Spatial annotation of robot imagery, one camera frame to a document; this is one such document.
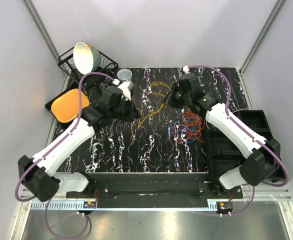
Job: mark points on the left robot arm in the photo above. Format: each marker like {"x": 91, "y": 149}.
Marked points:
{"x": 39, "y": 173}

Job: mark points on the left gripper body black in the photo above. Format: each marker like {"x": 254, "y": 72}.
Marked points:
{"x": 125, "y": 112}

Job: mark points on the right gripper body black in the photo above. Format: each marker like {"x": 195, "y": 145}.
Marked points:
{"x": 176, "y": 99}

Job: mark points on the orange woven mat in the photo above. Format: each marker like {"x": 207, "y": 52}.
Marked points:
{"x": 66, "y": 107}

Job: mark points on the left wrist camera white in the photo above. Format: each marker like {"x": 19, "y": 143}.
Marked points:
{"x": 125, "y": 86}

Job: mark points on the black flat tray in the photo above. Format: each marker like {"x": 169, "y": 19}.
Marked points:
{"x": 48, "y": 105}

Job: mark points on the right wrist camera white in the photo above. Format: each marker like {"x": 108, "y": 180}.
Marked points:
{"x": 186, "y": 69}

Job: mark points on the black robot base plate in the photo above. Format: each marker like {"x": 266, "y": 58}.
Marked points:
{"x": 155, "y": 191}

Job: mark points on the light blue cup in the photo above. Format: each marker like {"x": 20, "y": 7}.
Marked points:
{"x": 124, "y": 75}

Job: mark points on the black wire dish rack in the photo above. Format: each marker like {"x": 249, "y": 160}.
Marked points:
{"x": 99, "y": 73}

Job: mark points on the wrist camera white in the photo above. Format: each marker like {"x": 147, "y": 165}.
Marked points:
{"x": 125, "y": 86}
{"x": 186, "y": 69}

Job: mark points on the cream and green bowl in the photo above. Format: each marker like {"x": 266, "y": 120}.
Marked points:
{"x": 86, "y": 57}

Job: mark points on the black compartment organizer tray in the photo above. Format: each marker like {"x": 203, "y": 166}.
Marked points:
{"x": 223, "y": 155}

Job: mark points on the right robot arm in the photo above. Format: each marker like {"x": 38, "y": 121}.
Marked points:
{"x": 261, "y": 155}

